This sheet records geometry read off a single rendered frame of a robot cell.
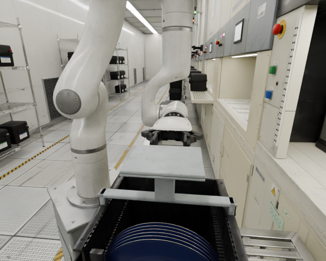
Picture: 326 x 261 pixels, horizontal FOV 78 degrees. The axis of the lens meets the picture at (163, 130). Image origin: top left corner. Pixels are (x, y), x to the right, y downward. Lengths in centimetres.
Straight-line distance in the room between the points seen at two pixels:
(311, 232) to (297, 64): 52
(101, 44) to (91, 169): 40
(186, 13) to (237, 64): 176
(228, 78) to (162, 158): 207
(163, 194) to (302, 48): 68
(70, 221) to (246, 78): 210
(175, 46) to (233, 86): 179
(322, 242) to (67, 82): 79
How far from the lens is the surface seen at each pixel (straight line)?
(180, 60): 62
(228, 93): 237
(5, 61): 333
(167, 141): 51
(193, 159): 32
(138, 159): 32
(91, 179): 76
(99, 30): 64
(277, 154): 92
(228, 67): 234
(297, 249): 72
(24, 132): 345
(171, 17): 63
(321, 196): 75
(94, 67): 63
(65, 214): 78
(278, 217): 91
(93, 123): 74
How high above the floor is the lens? 123
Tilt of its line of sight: 19 degrees down
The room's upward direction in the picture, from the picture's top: straight up
